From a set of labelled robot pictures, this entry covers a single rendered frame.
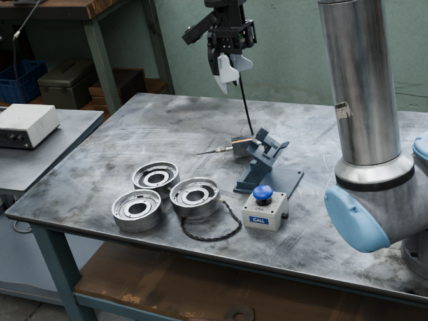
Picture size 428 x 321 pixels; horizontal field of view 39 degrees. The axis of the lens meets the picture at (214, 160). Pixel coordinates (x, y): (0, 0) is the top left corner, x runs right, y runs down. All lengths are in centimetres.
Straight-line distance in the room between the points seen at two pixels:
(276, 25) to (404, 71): 61
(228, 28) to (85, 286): 73
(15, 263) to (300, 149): 126
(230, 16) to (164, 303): 67
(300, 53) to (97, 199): 169
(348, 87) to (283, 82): 214
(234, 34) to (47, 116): 89
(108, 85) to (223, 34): 156
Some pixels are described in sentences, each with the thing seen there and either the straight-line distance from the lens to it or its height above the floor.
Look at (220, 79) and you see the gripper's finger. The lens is 132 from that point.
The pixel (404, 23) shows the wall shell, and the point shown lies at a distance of 269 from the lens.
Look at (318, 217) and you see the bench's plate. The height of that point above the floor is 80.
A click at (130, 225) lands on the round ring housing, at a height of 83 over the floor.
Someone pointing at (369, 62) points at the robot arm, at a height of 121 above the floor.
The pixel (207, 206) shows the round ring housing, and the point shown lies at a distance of 122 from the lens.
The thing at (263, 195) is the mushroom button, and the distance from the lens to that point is 116.
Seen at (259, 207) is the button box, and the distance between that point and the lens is 117.
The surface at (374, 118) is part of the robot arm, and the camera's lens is 85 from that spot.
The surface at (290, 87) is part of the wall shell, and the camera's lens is 297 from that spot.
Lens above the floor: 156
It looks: 32 degrees down
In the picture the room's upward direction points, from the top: 11 degrees counter-clockwise
